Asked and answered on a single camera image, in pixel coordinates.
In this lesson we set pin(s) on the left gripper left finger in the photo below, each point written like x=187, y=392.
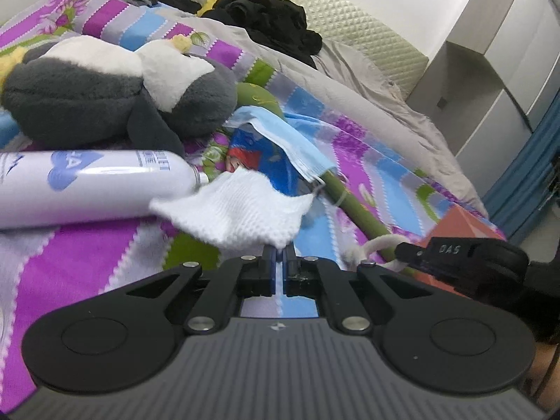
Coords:
x=235, y=280

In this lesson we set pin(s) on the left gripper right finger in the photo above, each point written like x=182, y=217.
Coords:
x=321, y=280

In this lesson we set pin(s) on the white knitted cloth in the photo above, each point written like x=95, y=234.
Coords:
x=235, y=211

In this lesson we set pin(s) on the blue face mask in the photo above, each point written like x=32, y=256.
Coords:
x=305, y=157

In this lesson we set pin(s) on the blue cartoon plastic bag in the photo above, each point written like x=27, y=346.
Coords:
x=252, y=151

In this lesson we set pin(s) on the person's right hand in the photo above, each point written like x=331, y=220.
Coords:
x=542, y=380

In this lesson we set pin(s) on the pink cardboard box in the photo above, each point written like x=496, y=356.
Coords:
x=458, y=222

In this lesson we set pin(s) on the blue curtain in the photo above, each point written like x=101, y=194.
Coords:
x=531, y=182

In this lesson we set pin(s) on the green plush stick toy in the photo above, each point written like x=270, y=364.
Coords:
x=381, y=241

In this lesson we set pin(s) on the grey duvet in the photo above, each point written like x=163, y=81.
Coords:
x=347, y=82

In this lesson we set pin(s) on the grey wardrobe cabinet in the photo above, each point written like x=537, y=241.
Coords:
x=491, y=83

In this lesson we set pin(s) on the white spray bottle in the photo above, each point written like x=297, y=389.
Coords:
x=80, y=186

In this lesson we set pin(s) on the black clothes pile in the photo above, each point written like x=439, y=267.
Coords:
x=278, y=24

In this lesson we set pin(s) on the grey white penguin plush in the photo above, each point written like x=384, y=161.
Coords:
x=82, y=91

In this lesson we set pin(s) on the cream quilted headboard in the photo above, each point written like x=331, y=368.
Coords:
x=346, y=23

